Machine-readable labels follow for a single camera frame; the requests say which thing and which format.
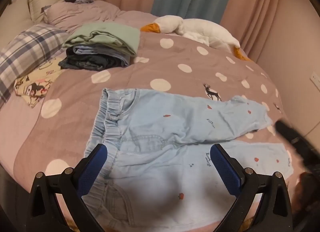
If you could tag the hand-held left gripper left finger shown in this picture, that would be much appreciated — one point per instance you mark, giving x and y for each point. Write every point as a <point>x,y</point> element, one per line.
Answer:
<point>93,164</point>

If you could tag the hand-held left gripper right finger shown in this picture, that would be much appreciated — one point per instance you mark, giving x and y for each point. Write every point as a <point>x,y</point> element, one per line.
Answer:
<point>225,165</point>

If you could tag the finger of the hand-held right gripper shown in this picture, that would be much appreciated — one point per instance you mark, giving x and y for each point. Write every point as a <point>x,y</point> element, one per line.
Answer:
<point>285,130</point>

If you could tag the light blue pants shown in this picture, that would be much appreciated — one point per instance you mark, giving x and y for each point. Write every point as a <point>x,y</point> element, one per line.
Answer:
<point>160,147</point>

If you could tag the lilac bed sheet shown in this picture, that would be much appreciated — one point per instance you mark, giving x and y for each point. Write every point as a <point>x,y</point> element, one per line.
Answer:
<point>17,132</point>

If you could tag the cream cartoon print cloth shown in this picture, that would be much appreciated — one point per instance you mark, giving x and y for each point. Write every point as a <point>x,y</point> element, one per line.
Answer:
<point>35,82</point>

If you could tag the folded dark denim garment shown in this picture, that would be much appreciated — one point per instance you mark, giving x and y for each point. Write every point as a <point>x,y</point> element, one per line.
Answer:
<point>82,62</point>

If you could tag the folded grey-blue garment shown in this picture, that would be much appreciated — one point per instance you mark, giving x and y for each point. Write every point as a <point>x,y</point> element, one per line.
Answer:
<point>100,51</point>

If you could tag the polka dot mauve blanket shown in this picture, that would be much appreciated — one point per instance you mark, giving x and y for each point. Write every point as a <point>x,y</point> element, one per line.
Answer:
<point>160,72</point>

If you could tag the stack of folded clothes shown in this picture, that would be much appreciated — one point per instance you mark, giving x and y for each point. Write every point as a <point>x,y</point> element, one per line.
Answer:
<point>105,33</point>

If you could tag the blue plaid pillow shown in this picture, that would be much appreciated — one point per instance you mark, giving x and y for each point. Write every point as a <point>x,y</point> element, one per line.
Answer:
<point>27,47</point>

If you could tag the white goose plush toy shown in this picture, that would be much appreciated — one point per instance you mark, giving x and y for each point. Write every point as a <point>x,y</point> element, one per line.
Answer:
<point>195,28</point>

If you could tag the lilac duvet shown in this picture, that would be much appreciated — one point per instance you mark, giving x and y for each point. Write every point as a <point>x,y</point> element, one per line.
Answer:
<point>90,12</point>

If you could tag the cream headboard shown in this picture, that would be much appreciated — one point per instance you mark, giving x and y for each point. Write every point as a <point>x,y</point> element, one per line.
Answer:
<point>12,22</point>

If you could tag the white striped pillow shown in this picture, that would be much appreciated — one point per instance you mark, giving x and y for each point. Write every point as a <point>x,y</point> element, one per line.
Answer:
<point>42,4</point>

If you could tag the white wall socket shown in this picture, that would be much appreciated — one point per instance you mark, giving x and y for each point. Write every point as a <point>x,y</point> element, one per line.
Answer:
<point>315,78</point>

